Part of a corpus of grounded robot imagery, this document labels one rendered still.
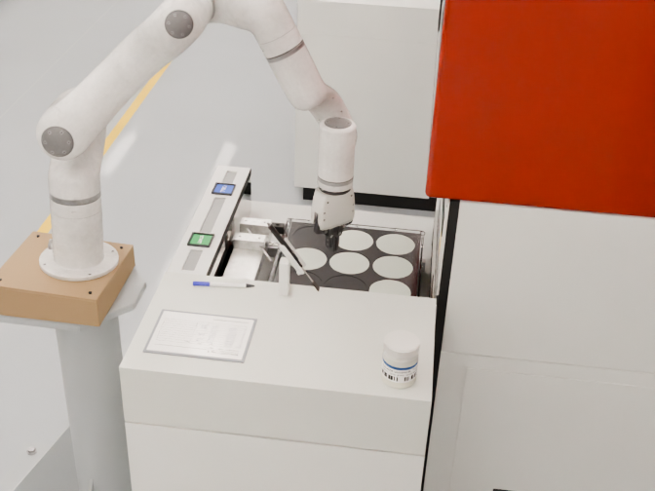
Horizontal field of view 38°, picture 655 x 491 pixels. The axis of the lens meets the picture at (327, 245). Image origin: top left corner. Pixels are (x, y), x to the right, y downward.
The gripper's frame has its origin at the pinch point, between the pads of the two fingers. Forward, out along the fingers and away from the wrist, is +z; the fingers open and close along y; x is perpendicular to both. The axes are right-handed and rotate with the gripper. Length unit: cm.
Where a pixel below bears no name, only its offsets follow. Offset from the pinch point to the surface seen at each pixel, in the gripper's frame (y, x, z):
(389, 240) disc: -20.8, -3.3, 8.0
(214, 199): 12.1, -36.6, 2.4
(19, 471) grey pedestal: 68, -65, 97
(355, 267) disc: -5.6, 2.4, 8.0
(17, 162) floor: -2, -268, 98
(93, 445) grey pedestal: 55, -30, 63
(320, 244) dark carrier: -4.4, -11.2, 8.1
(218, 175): 5.3, -46.8, 2.0
